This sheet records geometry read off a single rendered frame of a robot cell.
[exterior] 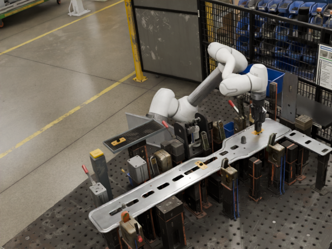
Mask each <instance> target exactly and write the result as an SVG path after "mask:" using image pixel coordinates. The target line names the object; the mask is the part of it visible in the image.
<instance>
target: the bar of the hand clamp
mask: <svg viewBox="0 0 332 249"><path fill-rule="evenodd" d="M245 100H246V99H245V98H244V97H243V96H241V95H240V96H238V97H237V103H238V111H239V117H240V118H241V119H242V120H246V116H245V108H244V101H245ZM242 116H243V117H244V119H243V118H242ZM242 122H243V121H242Z"/></svg>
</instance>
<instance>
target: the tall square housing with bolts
mask: <svg viewBox="0 0 332 249"><path fill-rule="evenodd" d="M127 164H128V169H129V174H130V177H131V178H132V183H133V188H136V187H137V186H139V185H141V184H143V183H145V182H147V181H148V179H149V176H148V170H147V164H146V162H145V161H144V160H143V159H142V158H141V157H139V156H135V157H133V158H131V159H129V160H127ZM149 194H150V192H148V193H146V194H144V195H143V196H144V197H145V198H146V196H147V195H149Z"/></svg>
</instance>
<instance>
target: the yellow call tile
mask: <svg viewBox="0 0 332 249"><path fill-rule="evenodd" d="M90 154H91V155H92V156H93V157H94V158H97V157H99V156H101V155H103V152H102V151H101V150H99V149H97V150H94V151H92V152H90Z"/></svg>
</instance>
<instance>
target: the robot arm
mask: <svg viewBox="0 0 332 249"><path fill-rule="evenodd" d="M207 50H208V53H209V55H210V56H211V57H212V58H213V59H215V60H216V61H217V62H219V63H218V66H217V68H216V69H215V70H214V71H213V72H212V73H211V74H210V75H209V76H208V77H207V78H206V79H205V80H204V81H203V82H202V83H201V84H200V85H199V86H198V87H197V88H196V89H195V90H194V91H193V92H192V93H191V94H190V95H189V96H184V97H182V98H180V99H178V100H177V99H176V98H175V95H174V93H173V91H172V90H170V89H166V88H161V89H160V90H158V91H157V93H156V94H155V96H154V98H153V100H152V103H151V106H150V110H149V113H148V114H146V116H144V117H148V118H152V119H155V120H158V121H165V123H166V124H168V123H167V119H168V117H170V118H172V119H174V120H176V121H179V122H184V121H186V122H189V121H192V120H193V119H195V114H196V113H197V112H198V105H199V104H200V103H201V102H202V101H203V100H204V99H205V98H206V97H207V96H208V95H209V94H210V93H211V92H212V91H213V90H214V89H215V88H216V87H217V86H218V85H219V84H220V86H219V90H220V92H221V93H222V94H223V95H225V96H236V95H240V94H243V93H246V92H248V91H251V98H252V103H251V104H250V105H249V106H250V110H251V118H252V119H253V120H254V130H255V131H256V130H257V132H260V131H261V127H262V123H264V122H265V117H266V113H267V110H265V109H264V103H265V97H266V87H267V84H268V74H267V69H266V67H265V66H264V65H262V64H254V65H253V66H252V67H251V69H250V72H248V73H247V74H245V75H240V74H235V73H240V72H243V71H244V70H245V69H246V68H247V65H248V62H247V60H246V58H245V56H244V55H243V54H241V53H240V52H238V51H237V50H235V49H233V48H230V47H228V46H226V45H223V44H220V43H218V42H212V43H211V44H210V45H209V46H208V49H207Z"/></svg>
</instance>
